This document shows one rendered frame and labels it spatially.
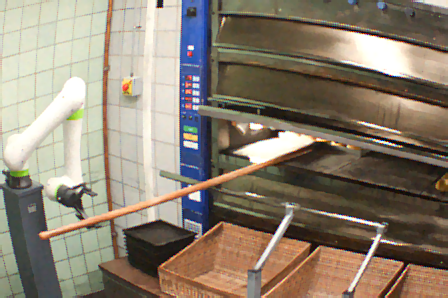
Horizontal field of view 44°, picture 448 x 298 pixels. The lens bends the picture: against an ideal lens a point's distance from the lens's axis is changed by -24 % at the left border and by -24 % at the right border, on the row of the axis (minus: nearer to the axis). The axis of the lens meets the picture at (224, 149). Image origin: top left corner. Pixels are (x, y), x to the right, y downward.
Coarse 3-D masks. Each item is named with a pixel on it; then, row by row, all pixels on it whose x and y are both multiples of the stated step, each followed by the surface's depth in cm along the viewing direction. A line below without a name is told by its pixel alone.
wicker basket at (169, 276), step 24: (216, 240) 345; (240, 240) 338; (264, 240) 329; (288, 240) 320; (168, 264) 320; (192, 264) 334; (216, 264) 347; (240, 264) 337; (288, 264) 301; (168, 288) 315; (192, 288) 303; (216, 288) 293; (240, 288) 324; (264, 288) 290
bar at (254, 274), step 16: (176, 176) 312; (224, 192) 294; (240, 192) 289; (288, 208) 272; (304, 208) 268; (288, 224) 272; (352, 224) 253; (368, 224) 247; (384, 224) 242; (272, 240) 269; (368, 256) 239; (256, 272) 261; (256, 288) 264; (352, 288) 233
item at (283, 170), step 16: (224, 160) 342; (240, 160) 336; (256, 160) 332; (288, 176) 318; (304, 176) 312; (320, 176) 306; (336, 176) 305; (368, 192) 288; (384, 192) 281; (400, 192) 277; (432, 208) 262
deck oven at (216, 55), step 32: (256, 64) 318; (288, 64) 306; (320, 64) 292; (416, 96) 259; (224, 128) 344; (352, 128) 288; (352, 192) 295; (256, 224) 337; (384, 256) 286; (416, 256) 272
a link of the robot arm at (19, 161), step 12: (72, 84) 258; (60, 96) 256; (72, 96) 255; (84, 96) 260; (48, 108) 257; (60, 108) 255; (72, 108) 257; (36, 120) 258; (48, 120) 256; (60, 120) 258; (24, 132) 257; (36, 132) 256; (48, 132) 258; (12, 144) 256; (24, 144) 255; (36, 144) 258; (12, 156) 254; (24, 156) 257; (12, 168) 256
